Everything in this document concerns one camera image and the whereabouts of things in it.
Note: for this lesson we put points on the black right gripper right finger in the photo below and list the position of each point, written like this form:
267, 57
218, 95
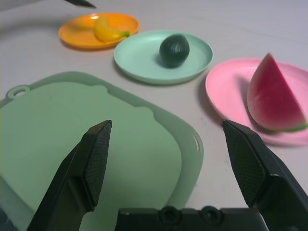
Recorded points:
250, 168

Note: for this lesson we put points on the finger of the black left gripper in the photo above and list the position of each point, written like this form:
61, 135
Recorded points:
79, 2

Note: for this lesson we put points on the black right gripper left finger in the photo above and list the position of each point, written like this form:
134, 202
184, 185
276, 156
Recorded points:
93, 168

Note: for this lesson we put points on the yellow toy banana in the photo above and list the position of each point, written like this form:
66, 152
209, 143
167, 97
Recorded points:
106, 32

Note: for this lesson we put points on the red watermelon slice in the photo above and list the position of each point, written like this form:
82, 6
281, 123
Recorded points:
274, 96

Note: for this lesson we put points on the dark green toy avocado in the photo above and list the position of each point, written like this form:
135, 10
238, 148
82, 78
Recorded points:
174, 50

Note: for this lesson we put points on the yellow plate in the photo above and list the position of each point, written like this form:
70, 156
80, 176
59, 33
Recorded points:
77, 33

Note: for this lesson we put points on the green silicone tray mat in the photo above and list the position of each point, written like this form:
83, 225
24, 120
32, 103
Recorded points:
60, 132

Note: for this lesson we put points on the mint green plate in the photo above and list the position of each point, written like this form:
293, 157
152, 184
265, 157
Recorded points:
137, 57

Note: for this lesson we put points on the pink plate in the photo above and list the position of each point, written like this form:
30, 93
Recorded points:
226, 84

